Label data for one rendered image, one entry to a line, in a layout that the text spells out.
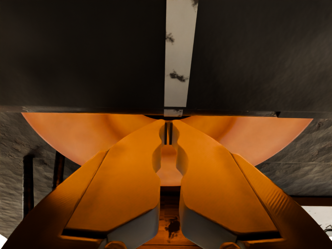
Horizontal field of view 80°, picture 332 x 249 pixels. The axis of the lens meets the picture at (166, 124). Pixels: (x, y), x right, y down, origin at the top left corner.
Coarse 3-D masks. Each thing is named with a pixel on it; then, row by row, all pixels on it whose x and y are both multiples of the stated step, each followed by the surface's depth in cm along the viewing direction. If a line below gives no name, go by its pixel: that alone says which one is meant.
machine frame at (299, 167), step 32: (0, 128) 21; (32, 128) 21; (320, 128) 20; (0, 160) 34; (288, 160) 24; (320, 160) 24; (0, 192) 41; (288, 192) 41; (320, 192) 41; (0, 224) 53
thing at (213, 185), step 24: (192, 144) 10; (216, 144) 10; (192, 168) 8; (216, 168) 8; (192, 192) 7; (216, 192) 7; (240, 192) 7; (192, 216) 7; (216, 216) 6; (240, 216) 6; (264, 216) 6; (192, 240) 7; (216, 240) 6
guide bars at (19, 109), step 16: (32, 112) 7; (48, 112) 7; (64, 112) 7; (80, 112) 7; (96, 112) 7; (112, 112) 7; (128, 112) 7; (144, 112) 7; (160, 112) 7; (192, 112) 6; (208, 112) 6; (224, 112) 6; (240, 112) 6; (256, 112) 6; (272, 112) 6; (288, 112) 6; (304, 112) 6
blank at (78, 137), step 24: (48, 120) 10; (72, 120) 10; (96, 120) 10; (120, 120) 12; (144, 120) 14; (192, 120) 14; (216, 120) 12; (240, 120) 10; (264, 120) 10; (288, 120) 10; (72, 144) 12; (96, 144) 12; (168, 144) 13; (240, 144) 12; (264, 144) 12; (288, 144) 12; (168, 168) 14
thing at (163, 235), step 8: (160, 200) 23; (168, 200) 23; (176, 200) 23; (160, 208) 22; (168, 208) 22; (176, 208) 22; (160, 216) 22; (168, 216) 22; (176, 216) 22; (160, 224) 21; (168, 224) 21; (176, 224) 21; (160, 232) 20; (168, 232) 20; (176, 232) 21; (152, 240) 20; (160, 240) 20; (168, 240) 20; (176, 240) 20; (184, 240) 20; (136, 248) 19; (144, 248) 19; (152, 248) 19; (160, 248) 19; (168, 248) 19; (176, 248) 19; (184, 248) 19; (192, 248) 19; (200, 248) 19
